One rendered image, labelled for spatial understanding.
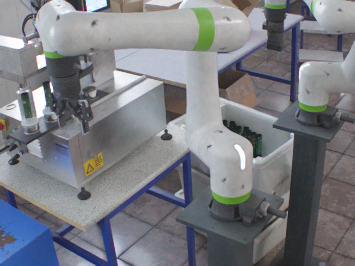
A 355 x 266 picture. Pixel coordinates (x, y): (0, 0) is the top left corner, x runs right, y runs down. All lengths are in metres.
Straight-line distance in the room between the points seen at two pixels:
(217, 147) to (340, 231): 1.66
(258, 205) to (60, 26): 0.82
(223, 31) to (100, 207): 0.97
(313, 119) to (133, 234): 1.36
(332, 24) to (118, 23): 0.81
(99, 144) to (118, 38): 0.93
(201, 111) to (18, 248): 0.99
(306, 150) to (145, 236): 1.19
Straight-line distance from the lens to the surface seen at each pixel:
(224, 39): 1.31
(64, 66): 1.32
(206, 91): 1.56
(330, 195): 3.31
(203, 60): 1.51
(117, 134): 2.13
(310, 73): 2.05
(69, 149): 1.95
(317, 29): 5.04
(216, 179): 1.54
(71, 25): 1.15
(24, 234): 2.20
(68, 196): 2.09
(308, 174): 2.27
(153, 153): 2.29
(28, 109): 1.96
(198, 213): 1.65
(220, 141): 1.53
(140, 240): 2.97
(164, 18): 1.25
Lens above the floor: 1.94
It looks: 30 degrees down
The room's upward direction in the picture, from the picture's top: 4 degrees counter-clockwise
